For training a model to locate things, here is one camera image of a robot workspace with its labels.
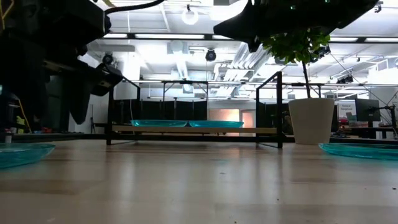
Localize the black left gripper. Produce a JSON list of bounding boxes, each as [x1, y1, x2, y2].
[[40, 58, 103, 126]]

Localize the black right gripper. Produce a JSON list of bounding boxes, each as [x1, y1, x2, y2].
[[213, 0, 379, 53]]

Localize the clear teal plastic plate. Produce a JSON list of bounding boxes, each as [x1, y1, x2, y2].
[[188, 120, 244, 129], [318, 142, 398, 161], [130, 119, 188, 128], [0, 142, 56, 170]]

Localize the black metal wood-board shelf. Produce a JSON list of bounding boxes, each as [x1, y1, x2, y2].
[[105, 70, 284, 149]]

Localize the thin black tripod stand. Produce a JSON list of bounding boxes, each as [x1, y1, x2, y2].
[[89, 104, 96, 134]]

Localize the black framed glass cabinet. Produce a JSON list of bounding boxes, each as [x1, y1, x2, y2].
[[46, 74, 73, 134]]

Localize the green leafy plant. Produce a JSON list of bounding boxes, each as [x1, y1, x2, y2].
[[262, 27, 331, 99]]

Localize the yellow-green object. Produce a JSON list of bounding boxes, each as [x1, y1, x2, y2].
[[15, 115, 26, 135]]

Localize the black partition panels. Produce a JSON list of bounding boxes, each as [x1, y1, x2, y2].
[[112, 98, 208, 121]]

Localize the white plant pot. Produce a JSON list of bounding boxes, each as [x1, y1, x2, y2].
[[288, 98, 335, 146]]

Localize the white printed sign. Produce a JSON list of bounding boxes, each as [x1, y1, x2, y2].
[[337, 100, 357, 121]]

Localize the black computer monitor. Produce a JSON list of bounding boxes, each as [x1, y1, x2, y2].
[[355, 98, 382, 123]]

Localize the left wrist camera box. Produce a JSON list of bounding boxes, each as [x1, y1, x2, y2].
[[90, 63, 124, 97]]

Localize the yellow hanging cable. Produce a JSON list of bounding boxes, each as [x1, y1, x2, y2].
[[17, 99, 32, 134]]

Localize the white ring lamp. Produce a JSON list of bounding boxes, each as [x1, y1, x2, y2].
[[181, 9, 200, 26]]

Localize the black metal table frame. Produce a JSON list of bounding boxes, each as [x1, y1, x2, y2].
[[161, 80, 210, 122]]

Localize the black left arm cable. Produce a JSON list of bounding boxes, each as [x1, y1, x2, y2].
[[104, 0, 165, 15]]

